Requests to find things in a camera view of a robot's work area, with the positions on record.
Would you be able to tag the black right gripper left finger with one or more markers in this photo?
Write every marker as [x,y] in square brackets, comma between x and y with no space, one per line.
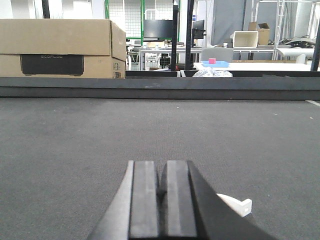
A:
[133,214]

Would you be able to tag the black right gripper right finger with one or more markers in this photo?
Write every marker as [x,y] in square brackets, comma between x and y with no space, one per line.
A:
[192,210]

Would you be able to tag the white plastic bin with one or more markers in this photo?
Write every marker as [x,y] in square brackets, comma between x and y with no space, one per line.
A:
[245,39]

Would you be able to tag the crumpled clear plastic bag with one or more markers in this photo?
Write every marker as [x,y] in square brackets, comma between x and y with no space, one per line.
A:
[209,72]

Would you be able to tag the blue shallow tray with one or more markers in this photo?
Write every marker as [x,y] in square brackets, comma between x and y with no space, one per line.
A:
[218,64]

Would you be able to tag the white table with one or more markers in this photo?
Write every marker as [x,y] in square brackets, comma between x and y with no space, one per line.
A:
[264,66]

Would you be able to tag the pink cube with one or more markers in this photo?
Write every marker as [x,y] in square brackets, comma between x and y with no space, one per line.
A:
[212,61]

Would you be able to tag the black computer monitor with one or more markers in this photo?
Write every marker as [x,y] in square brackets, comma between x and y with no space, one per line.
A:
[157,29]

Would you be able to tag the small open cardboard box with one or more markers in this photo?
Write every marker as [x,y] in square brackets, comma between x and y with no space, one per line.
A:
[263,32]

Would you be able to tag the large cardboard box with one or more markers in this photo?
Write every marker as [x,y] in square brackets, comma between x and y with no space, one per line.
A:
[62,48]

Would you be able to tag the white plastic gripper mount piece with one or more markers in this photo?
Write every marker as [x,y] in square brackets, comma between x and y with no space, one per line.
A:
[242,208]

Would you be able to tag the black vertical post left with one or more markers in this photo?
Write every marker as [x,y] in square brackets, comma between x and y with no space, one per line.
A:
[175,8]

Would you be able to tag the black vertical post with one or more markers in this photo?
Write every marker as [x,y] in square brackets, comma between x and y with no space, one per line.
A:
[175,8]
[190,7]

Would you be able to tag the black vertical post right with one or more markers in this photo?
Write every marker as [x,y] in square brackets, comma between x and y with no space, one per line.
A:
[190,7]

